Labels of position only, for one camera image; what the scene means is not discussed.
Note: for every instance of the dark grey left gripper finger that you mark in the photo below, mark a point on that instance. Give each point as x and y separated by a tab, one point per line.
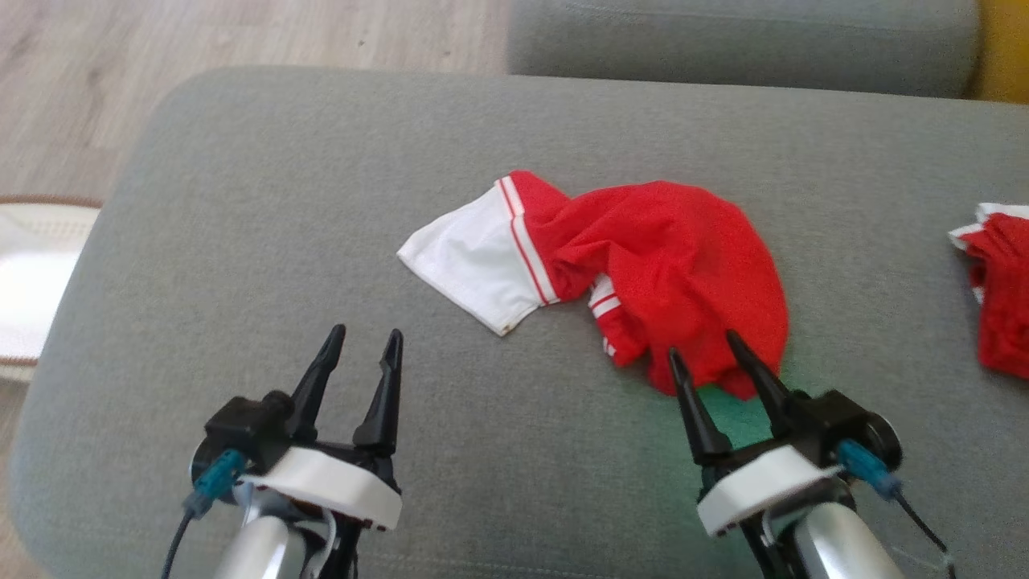
382	402
315	394

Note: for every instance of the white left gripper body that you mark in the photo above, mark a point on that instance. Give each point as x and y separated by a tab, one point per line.
338	486

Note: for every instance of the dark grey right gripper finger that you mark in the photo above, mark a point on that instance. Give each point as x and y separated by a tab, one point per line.
768	390
699	418

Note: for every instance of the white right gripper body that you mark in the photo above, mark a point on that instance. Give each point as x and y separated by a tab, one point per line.
756	490

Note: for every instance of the red white basketball jersey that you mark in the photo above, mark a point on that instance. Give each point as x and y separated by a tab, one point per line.
675	257

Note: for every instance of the red shorts with white stripe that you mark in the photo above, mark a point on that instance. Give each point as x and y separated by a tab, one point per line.
1005	305

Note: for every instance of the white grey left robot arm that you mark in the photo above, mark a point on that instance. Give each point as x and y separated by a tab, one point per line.
257	555

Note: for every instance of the grey fabric sofa seat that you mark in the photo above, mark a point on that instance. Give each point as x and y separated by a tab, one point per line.
321	201

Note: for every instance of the white basket with brown rim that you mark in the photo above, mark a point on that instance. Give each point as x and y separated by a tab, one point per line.
32	281

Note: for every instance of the grey fabric sofa back cushion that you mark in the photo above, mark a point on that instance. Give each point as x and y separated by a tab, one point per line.
723	40

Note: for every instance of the yellow cushion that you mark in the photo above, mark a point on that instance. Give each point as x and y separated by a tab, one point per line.
1009	48

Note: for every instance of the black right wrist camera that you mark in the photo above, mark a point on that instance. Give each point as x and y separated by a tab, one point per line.
836	418

